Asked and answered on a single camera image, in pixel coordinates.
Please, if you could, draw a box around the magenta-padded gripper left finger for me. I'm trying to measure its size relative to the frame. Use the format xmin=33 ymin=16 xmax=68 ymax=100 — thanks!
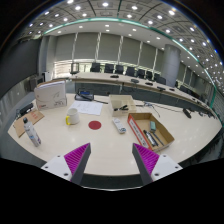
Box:
xmin=40 ymin=142 xmax=92 ymax=186

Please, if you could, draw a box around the large white printed cardboard box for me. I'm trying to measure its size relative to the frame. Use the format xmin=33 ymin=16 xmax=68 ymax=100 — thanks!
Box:
xmin=33 ymin=80 xmax=68 ymax=111

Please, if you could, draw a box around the brown paper envelope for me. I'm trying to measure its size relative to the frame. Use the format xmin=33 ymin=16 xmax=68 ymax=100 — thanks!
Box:
xmin=13 ymin=109 xmax=45 ymax=138

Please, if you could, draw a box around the white remote control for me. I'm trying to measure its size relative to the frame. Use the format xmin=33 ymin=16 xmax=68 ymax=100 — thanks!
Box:
xmin=111 ymin=117 xmax=127 ymax=135

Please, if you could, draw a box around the small open beige box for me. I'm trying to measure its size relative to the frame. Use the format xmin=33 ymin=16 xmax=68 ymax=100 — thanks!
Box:
xmin=108 ymin=94 xmax=138 ymax=118

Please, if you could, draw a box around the long black tool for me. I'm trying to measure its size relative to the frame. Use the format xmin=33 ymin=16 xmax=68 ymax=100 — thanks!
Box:
xmin=143 ymin=129 xmax=160 ymax=148

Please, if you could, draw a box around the black desktop console device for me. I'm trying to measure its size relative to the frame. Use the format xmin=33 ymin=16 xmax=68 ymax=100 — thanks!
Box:
xmin=74 ymin=90 xmax=95 ymax=102

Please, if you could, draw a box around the black pen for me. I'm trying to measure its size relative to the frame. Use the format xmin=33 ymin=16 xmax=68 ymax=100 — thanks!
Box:
xmin=113 ymin=104 xmax=129 ymax=112

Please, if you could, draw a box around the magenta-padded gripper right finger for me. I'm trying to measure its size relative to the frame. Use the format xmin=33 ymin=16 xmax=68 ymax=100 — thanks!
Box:
xmin=132 ymin=143 xmax=183 ymax=186

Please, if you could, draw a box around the group of ceiling lights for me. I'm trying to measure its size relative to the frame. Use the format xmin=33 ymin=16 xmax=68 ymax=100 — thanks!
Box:
xmin=26 ymin=0 xmax=224 ymax=68

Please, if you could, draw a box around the grey box television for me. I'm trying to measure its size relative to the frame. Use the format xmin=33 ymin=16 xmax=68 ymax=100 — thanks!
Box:
xmin=28 ymin=75 xmax=45 ymax=93

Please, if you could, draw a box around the long curved conference desk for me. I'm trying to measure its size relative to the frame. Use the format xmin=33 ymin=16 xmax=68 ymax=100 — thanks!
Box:
xmin=69 ymin=71 xmax=214 ymax=116

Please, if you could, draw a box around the flat round red coaster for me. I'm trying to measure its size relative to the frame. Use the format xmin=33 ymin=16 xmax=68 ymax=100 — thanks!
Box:
xmin=88 ymin=120 xmax=102 ymax=131

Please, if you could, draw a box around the clear black-capped water bottle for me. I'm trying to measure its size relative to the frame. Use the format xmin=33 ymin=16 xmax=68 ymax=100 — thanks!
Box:
xmin=22 ymin=116 xmax=42 ymax=148

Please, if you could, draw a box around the open red-sided cardboard box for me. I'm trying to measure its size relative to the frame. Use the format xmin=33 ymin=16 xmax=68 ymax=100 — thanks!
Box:
xmin=127 ymin=112 xmax=176 ymax=153

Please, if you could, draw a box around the thin black cable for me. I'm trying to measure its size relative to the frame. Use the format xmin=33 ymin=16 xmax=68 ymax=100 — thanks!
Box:
xmin=134 ymin=101 xmax=162 ymax=118

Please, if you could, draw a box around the white mug with yellow handle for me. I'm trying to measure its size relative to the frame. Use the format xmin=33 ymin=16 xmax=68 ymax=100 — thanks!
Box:
xmin=65 ymin=107 xmax=81 ymax=126

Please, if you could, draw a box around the white printed paper sheet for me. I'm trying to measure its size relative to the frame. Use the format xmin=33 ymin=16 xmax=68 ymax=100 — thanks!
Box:
xmin=68 ymin=100 xmax=104 ymax=117

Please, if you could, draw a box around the row of black office chairs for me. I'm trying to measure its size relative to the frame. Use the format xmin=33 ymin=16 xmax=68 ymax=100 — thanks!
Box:
xmin=69 ymin=61 xmax=168 ymax=86

